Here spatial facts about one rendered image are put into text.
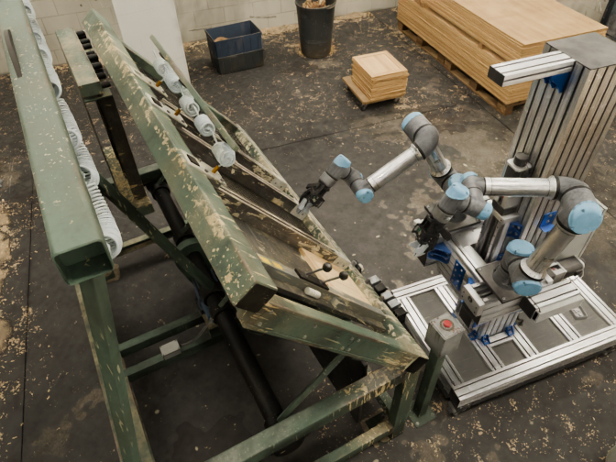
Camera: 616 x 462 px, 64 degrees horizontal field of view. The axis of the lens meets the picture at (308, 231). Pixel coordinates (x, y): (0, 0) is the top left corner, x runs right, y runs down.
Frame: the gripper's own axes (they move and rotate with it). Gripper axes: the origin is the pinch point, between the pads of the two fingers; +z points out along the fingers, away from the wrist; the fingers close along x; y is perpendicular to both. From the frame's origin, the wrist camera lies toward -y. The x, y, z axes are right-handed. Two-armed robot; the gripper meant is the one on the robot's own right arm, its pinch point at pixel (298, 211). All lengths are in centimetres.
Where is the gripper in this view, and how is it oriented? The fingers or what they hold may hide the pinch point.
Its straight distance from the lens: 245.1
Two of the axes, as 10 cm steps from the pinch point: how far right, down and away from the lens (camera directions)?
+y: 2.2, 5.1, -8.3
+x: 7.5, 4.6, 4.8
